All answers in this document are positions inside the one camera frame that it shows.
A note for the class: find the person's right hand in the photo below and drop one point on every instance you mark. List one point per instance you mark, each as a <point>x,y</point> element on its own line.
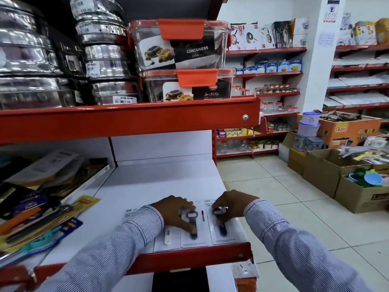
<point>235,205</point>

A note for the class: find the person's left hand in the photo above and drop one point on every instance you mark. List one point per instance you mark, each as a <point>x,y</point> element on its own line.
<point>167,211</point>

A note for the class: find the person's right thumb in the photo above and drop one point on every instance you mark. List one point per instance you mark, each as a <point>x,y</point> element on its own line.
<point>218,206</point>

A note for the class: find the person's left thumb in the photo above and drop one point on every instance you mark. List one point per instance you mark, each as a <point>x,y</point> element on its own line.
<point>187,205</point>

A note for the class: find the grey bottle opener blister pack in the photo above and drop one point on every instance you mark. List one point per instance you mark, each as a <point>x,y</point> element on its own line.
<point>202,228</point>

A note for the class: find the black bottle opener blister pack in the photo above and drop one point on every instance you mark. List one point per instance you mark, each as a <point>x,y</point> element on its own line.
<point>228,237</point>

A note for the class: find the person's right forearm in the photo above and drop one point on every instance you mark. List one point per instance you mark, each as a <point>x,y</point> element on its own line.
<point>291,252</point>

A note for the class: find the person's left forearm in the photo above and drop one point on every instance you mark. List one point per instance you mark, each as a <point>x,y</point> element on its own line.
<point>115,252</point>

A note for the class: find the white shelf with red edge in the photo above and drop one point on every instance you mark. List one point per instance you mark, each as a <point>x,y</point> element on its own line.
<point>146,185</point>

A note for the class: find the small brown cardboard box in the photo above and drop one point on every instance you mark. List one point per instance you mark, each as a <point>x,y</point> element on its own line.
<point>296,161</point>

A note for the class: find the red metal shelf board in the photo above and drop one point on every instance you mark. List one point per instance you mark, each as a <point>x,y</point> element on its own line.
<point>121,120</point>

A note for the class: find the yellow carded knife pack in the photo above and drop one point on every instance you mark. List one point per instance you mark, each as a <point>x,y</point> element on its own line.
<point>76,206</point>

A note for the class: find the large brown cardboard box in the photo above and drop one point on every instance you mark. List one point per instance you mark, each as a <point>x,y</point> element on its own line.
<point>325,170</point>

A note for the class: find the small clear container orange lid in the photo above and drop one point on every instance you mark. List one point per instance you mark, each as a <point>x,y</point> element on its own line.
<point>194,88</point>

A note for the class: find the stack of purple lidded tubs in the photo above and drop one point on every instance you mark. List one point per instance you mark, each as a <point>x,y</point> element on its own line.
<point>308,130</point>

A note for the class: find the rows of glass jars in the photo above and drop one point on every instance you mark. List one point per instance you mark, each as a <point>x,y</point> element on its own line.
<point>273,88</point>

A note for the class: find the cardboard box with plastic cups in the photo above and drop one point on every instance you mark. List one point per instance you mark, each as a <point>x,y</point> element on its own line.
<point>358,196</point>

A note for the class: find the blue carded teal peeler pack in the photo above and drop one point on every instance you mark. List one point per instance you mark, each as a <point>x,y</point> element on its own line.
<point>45,237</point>

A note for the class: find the orange printed cardboard box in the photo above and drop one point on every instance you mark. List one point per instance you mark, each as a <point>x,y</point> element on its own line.
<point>346,132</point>

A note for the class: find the row of blue boxes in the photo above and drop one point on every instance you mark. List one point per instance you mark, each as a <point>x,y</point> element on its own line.
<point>273,66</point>

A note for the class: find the pile of packaged kitchen tools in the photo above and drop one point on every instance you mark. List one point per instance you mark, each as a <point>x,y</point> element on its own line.
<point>36,179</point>

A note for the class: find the large clear container orange lid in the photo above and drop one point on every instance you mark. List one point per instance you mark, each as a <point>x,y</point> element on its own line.
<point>182,48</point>

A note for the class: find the row of cookware boxes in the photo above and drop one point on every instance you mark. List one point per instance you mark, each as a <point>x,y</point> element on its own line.
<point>261,36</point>

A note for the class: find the red shelving unit with packets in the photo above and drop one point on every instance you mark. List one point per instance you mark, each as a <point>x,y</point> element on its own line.
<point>355,88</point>

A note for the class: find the stack of steel containers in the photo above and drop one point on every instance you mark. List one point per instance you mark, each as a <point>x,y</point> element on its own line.
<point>33,51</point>

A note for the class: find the paper notice on pillar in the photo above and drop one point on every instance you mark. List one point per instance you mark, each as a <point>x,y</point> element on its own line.
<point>333,10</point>

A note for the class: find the row of appliance boxes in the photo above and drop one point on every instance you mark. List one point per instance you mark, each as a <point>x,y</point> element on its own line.
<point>364,31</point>

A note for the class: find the red wall shelving unit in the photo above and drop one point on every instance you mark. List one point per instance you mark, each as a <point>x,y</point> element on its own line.
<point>267,73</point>

